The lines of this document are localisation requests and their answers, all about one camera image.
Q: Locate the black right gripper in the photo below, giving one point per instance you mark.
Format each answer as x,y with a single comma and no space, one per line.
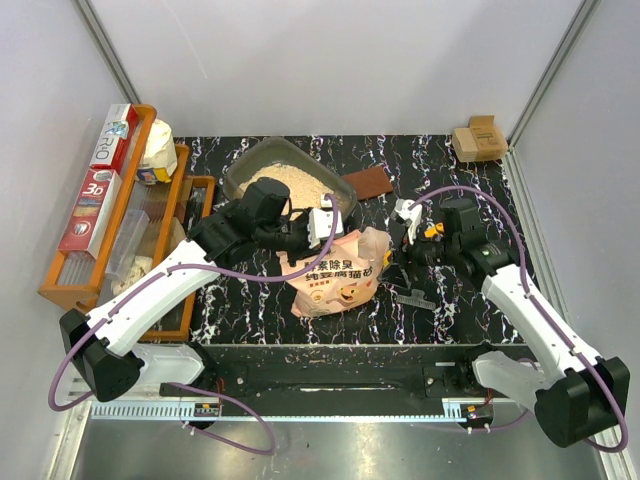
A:
398,277

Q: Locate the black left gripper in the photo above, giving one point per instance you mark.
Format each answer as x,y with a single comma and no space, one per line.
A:
305,224

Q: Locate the black bag clip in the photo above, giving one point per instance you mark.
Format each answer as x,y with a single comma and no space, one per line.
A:
416,299

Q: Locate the pink cat litter bag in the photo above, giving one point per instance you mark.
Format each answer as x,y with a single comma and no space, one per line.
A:
347,277

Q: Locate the yellow plastic litter scoop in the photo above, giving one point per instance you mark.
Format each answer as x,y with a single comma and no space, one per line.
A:
435,232

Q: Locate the grey plastic litter box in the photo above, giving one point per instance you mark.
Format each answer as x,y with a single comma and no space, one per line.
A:
307,179

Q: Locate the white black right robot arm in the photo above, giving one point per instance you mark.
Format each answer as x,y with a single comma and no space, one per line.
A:
574,393

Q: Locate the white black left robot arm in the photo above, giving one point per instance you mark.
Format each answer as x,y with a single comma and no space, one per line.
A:
103,345

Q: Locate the brown cardboard box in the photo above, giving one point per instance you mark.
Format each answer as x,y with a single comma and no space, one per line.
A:
482,140

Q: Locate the red white toothpaste box upper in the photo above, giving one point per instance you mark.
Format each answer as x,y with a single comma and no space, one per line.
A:
115,137

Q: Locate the red white toothpaste box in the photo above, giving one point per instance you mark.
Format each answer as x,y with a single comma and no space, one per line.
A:
115,137
91,212

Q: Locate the red white toothpaste box lower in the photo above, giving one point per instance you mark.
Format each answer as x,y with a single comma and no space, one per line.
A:
91,212

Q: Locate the orange wooden tray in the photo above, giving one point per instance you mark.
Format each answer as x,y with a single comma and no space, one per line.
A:
192,202

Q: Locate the tan kraft paper bag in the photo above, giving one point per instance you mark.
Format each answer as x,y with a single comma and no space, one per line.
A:
176,235

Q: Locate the white paper flour bag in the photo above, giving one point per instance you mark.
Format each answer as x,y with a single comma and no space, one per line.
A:
159,160

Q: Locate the clear plastic container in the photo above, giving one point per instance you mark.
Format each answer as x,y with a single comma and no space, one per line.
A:
128,239

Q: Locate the orange wooden rack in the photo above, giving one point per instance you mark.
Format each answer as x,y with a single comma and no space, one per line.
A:
119,223

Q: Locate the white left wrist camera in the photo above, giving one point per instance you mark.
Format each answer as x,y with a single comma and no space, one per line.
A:
325,225

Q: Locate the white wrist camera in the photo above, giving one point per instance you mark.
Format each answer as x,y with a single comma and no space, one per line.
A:
325,225
409,214

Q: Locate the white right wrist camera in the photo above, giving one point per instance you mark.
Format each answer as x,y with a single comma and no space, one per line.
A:
409,214

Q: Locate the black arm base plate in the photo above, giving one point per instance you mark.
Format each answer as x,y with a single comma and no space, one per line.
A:
432,371

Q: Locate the aluminium rail frame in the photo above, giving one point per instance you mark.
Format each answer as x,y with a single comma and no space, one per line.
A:
196,408

